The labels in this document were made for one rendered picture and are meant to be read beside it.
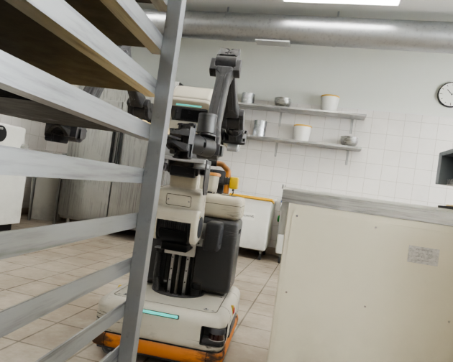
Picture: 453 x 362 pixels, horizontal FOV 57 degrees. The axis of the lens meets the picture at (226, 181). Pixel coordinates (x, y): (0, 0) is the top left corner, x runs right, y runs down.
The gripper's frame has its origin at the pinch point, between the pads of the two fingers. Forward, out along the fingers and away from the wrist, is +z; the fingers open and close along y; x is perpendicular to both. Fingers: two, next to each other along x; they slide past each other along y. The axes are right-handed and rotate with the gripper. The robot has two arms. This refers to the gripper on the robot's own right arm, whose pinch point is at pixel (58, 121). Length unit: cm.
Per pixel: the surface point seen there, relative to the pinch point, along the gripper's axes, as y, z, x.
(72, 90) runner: 4, 68, -3
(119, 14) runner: -13, 56, -8
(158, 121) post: 1.3, 42.4, -19.2
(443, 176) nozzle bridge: -10, -25, -174
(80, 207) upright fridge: 53, -442, -32
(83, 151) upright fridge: -18, -444, -25
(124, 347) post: 47, 41, -19
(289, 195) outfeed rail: 10, -23, -89
